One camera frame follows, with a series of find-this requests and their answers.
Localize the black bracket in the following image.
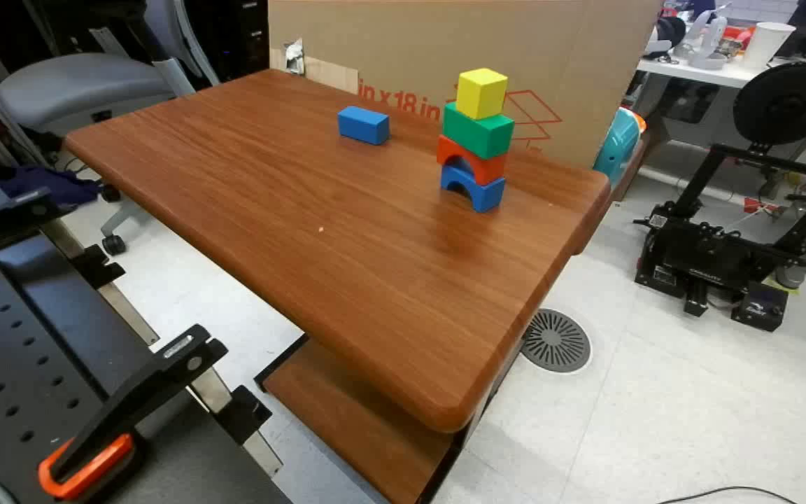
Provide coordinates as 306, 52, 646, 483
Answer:
71, 244, 128, 290

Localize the black clamp with orange grip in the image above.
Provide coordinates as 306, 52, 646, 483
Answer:
37, 321, 230, 504

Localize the grey office chair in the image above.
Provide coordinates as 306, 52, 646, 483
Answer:
0, 0, 223, 261

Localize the wooden lower table shelf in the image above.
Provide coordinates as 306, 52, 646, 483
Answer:
261, 339, 465, 504

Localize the small black electronics box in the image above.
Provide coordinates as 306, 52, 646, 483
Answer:
727, 282, 793, 336

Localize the black filament spool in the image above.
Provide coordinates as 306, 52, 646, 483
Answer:
731, 59, 806, 149

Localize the orange foam arch block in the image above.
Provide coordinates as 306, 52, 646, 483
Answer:
433, 133, 510, 188

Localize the green foam block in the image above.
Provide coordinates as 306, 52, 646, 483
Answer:
440, 97, 517, 161

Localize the dark blue cloth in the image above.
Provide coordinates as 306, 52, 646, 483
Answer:
0, 164, 104, 212

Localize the round grey floor drain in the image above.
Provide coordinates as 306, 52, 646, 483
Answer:
517, 308, 596, 374

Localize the black perforated mounting board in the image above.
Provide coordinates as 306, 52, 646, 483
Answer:
0, 231, 295, 504

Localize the blue rectangular foam block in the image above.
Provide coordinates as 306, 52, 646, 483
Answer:
335, 102, 391, 149

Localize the black 3D printer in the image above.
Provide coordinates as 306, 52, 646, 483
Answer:
632, 136, 806, 318

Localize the teal plastic object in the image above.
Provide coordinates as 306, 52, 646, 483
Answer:
594, 107, 649, 185

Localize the large brown cardboard box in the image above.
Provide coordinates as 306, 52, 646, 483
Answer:
267, 0, 664, 175

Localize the blue foam arch block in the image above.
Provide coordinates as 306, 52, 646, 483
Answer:
440, 158, 510, 216

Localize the white background desk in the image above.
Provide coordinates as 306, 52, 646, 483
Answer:
636, 49, 806, 91

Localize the yellow foam cube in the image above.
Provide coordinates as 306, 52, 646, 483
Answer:
453, 63, 513, 121

